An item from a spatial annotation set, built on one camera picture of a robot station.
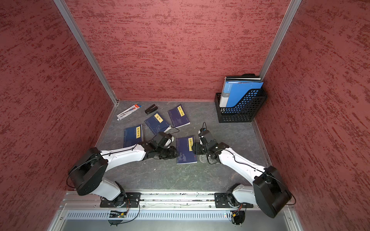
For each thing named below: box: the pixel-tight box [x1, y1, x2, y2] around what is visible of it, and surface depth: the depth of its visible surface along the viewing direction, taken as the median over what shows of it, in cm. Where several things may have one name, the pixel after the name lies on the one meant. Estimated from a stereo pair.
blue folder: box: [219, 81, 264, 108], surface depth 96 cm
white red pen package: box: [116, 103, 143, 121], surface depth 116 cm
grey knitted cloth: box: [198, 154, 208, 164], surface depth 90 cm
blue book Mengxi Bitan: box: [123, 124, 146, 148], surface depth 98 cm
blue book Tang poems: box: [167, 103, 191, 129], surface depth 112 cm
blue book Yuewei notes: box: [175, 136, 198, 165], surface depth 92 cm
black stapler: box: [144, 103, 159, 115], surface depth 116 cm
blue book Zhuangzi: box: [144, 112, 172, 136], surface depth 106 cm
